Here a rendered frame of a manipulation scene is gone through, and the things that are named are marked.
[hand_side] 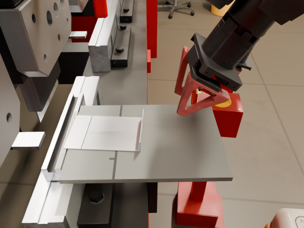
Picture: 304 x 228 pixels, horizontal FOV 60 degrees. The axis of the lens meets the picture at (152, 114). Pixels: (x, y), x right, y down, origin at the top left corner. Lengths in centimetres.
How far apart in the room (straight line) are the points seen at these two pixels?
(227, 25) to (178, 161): 21
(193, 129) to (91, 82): 30
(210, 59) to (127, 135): 20
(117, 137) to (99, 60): 45
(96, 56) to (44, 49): 57
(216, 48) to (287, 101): 211
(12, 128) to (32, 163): 164
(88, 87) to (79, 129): 18
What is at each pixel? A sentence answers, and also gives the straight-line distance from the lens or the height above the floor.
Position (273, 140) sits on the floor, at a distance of 203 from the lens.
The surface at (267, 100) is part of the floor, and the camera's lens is 240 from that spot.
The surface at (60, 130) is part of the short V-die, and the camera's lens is 50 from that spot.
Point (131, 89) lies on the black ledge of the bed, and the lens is 80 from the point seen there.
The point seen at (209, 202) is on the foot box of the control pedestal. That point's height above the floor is 12.
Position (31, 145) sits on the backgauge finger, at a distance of 49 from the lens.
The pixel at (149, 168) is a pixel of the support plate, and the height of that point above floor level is 100.
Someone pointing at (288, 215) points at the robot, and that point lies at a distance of 133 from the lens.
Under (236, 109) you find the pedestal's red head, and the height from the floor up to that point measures 78.
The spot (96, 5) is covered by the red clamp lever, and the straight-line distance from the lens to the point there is 51.
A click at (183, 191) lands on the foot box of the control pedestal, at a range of 146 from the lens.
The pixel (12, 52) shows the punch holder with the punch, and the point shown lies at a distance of 29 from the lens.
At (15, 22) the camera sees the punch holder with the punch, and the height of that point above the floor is 124.
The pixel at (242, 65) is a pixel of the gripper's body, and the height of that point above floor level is 88.
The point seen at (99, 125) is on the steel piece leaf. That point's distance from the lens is 49.
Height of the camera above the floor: 133
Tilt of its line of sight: 40 degrees down
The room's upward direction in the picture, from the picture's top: straight up
